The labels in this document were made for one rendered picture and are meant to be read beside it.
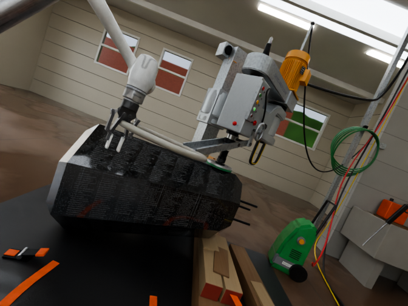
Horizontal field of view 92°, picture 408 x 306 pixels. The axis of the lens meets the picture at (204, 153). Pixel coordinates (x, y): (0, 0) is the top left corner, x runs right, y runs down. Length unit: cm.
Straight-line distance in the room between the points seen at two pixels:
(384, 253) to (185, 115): 642
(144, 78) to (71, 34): 891
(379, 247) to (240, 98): 255
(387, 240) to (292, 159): 540
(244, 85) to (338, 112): 760
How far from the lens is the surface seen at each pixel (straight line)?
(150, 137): 83
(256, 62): 156
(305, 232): 238
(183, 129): 764
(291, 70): 225
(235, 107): 151
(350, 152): 352
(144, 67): 94
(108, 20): 109
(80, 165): 138
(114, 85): 856
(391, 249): 345
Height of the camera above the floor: 107
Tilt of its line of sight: 6 degrees down
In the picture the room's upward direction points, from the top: 22 degrees clockwise
